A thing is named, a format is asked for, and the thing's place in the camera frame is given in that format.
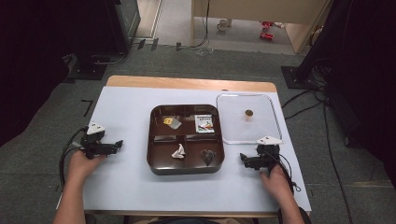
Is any white packet with colourful print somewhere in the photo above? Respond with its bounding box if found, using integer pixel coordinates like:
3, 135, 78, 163
194, 114, 216, 134

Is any clear lid with gold knob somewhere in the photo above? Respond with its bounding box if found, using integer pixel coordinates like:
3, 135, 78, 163
216, 92, 284, 146

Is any wooden table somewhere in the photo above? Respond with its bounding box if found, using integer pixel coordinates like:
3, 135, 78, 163
55, 75, 312, 219

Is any dark curtain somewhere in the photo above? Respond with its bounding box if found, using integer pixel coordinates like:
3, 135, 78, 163
0, 0, 120, 147
323, 0, 396, 189

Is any white cup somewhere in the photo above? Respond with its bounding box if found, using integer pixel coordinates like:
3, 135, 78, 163
216, 19, 233, 33

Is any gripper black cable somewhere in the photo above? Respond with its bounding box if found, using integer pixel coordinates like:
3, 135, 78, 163
58, 125, 90, 189
262, 148, 303, 193

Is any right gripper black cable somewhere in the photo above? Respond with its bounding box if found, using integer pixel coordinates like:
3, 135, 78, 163
262, 148, 303, 193

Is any white folded packet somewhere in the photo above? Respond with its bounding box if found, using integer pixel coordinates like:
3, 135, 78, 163
171, 143, 187, 160

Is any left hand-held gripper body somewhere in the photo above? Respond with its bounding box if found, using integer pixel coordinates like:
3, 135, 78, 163
79, 121, 119, 161

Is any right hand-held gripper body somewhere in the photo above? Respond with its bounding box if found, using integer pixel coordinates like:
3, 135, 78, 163
248, 135, 284, 172

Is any person's left hand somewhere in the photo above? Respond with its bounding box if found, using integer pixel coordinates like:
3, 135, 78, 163
67, 148, 106, 189

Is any dark crumpled packet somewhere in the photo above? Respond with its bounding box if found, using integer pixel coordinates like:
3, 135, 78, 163
200, 148, 217, 166

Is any black stand with base plate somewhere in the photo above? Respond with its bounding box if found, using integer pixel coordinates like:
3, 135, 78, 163
66, 0, 142, 81

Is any long black floor cable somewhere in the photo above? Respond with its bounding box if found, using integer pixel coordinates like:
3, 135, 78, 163
322, 99, 354, 224

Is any black slanted stand with base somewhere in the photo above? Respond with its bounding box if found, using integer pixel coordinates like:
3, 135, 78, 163
280, 0, 347, 91

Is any person's right hand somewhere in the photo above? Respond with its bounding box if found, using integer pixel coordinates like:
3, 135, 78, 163
259, 163, 295, 203

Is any black hanging cable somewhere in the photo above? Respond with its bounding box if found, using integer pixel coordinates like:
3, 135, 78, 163
191, 0, 211, 49

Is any brown compartment tray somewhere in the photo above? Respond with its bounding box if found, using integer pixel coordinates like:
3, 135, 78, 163
146, 104, 226, 175

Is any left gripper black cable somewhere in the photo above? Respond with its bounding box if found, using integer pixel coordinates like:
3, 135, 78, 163
58, 125, 90, 189

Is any pale blue table cover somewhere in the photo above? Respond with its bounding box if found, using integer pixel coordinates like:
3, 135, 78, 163
56, 86, 312, 213

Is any beige wooden furniture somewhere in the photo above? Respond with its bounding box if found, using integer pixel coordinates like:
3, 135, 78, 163
190, 0, 332, 54

